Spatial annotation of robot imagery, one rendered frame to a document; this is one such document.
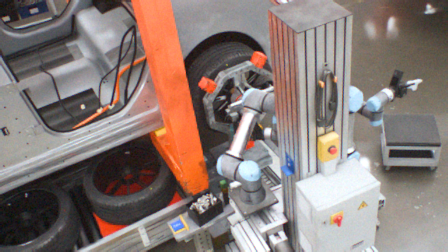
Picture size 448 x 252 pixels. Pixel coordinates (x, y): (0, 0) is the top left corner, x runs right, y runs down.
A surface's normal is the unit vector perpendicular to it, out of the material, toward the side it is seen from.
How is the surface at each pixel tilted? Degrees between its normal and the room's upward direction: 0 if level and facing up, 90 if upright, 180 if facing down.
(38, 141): 91
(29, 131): 90
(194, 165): 90
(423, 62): 0
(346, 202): 90
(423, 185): 0
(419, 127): 0
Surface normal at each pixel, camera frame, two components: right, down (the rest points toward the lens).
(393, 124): -0.13, -0.76
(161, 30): 0.47, 0.51
